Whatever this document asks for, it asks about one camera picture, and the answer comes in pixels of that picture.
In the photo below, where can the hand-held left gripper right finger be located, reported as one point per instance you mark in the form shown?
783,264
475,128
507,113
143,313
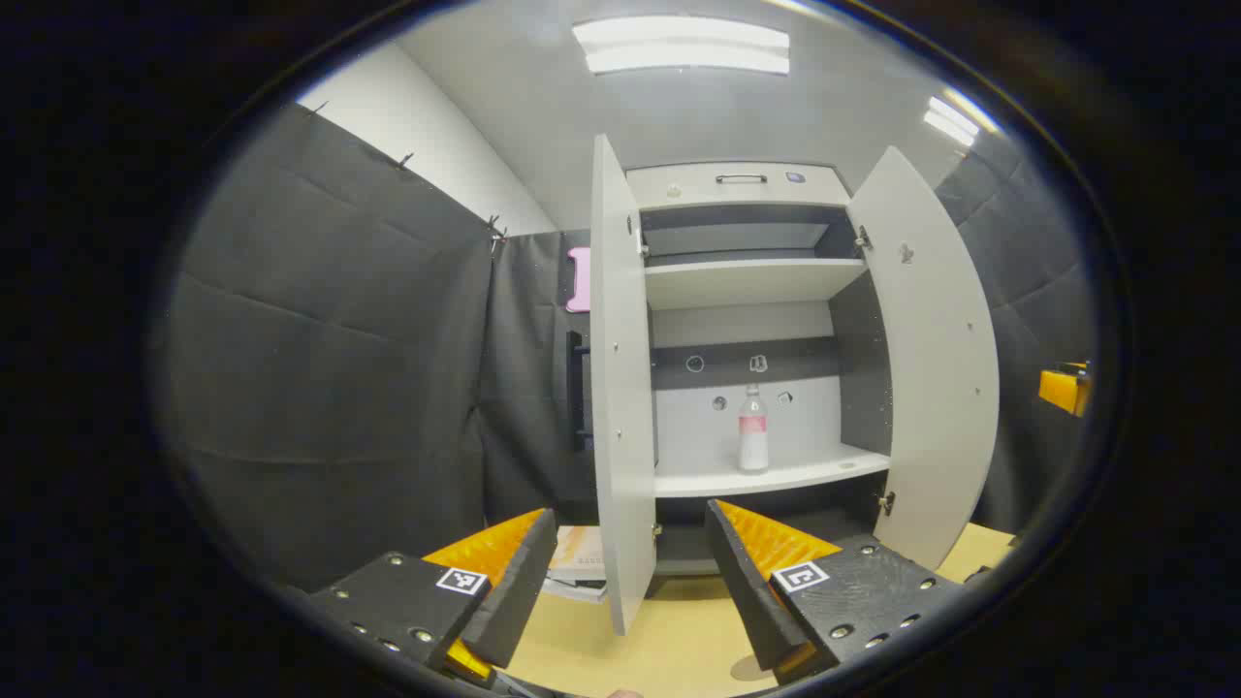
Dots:
747,591

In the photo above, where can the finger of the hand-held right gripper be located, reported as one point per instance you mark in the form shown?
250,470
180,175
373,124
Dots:
1062,388

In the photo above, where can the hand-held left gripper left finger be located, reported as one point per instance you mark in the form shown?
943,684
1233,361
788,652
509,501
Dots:
514,591

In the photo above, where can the grey cabinet door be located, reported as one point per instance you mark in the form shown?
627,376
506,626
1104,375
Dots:
931,368
620,388

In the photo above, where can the clear plastic bottle pink label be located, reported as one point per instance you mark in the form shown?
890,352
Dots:
753,436

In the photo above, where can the grey cabinet body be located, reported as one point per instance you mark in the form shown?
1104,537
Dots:
747,281

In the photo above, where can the small ceiling light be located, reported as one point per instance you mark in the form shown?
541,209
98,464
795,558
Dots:
955,118

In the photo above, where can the black backdrop cloth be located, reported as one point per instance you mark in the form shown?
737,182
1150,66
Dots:
339,339

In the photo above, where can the large ceiling light panel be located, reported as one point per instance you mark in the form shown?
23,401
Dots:
679,44

